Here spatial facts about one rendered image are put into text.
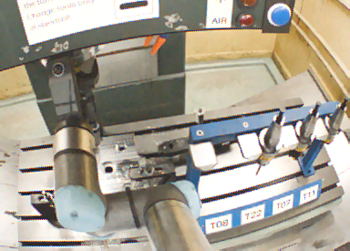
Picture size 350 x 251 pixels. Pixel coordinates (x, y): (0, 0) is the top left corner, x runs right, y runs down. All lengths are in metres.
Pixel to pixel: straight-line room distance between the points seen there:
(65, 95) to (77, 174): 0.13
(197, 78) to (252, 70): 0.35
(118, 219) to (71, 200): 0.12
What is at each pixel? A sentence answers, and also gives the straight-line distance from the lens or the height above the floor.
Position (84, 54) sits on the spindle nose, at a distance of 0.52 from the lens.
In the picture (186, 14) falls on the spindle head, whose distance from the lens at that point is 0.34.
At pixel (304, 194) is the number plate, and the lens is 1.01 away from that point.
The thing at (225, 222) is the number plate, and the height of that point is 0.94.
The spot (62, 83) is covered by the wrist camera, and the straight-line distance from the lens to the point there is 0.48.
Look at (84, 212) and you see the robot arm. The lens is 0.40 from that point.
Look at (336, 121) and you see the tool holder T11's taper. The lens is 0.80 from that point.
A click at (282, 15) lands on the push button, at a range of 0.38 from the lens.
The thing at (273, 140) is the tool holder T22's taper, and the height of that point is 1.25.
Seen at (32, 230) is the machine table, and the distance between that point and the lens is 1.03.
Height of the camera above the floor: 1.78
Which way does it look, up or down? 51 degrees down
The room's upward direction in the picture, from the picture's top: straight up
